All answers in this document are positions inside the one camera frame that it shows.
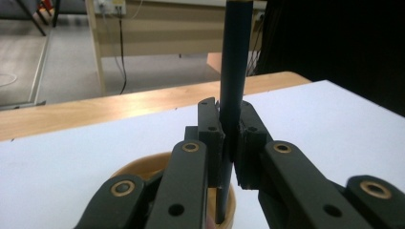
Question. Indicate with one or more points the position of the dark blue wooden-ended chopstick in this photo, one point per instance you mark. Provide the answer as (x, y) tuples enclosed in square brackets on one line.
[(234, 63)]

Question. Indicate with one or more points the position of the white table mat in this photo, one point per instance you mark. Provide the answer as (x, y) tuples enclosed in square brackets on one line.
[(318, 133)]

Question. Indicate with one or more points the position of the dark curtain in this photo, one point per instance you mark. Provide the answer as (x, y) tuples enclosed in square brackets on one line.
[(334, 47)]

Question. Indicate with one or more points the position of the white socket box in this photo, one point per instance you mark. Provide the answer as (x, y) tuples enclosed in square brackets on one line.
[(110, 6)]

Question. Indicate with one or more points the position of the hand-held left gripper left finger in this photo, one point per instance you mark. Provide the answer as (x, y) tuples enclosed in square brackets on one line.
[(211, 140)]

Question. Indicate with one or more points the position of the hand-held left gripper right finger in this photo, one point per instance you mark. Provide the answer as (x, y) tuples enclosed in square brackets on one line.
[(251, 143)]

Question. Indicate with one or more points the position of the pale floor track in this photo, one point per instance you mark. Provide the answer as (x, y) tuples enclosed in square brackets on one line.
[(38, 70)]

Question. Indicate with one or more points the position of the light wooden desk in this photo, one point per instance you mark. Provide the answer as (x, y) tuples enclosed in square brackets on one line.
[(165, 35)]

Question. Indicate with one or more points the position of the black metal stand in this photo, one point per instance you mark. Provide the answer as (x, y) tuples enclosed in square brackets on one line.
[(31, 17)]

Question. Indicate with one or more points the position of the wooden cup with animal figure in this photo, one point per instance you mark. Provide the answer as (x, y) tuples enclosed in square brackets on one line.
[(146, 163)]

